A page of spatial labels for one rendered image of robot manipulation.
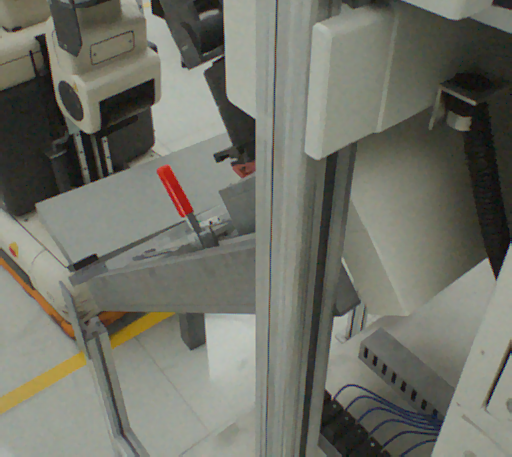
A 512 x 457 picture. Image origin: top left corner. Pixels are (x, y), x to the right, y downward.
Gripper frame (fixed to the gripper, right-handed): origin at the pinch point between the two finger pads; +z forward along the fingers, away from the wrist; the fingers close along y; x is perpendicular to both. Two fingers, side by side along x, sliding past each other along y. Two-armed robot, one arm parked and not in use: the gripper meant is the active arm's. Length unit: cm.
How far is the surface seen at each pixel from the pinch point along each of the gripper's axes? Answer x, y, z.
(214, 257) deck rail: -21.4, -21.3, -1.9
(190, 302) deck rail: -10.6, -21.2, 3.6
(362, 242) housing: -39.8, -19.3, -2.2
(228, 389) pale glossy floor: 83, 12, 56
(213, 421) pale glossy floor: 78, 3, 60
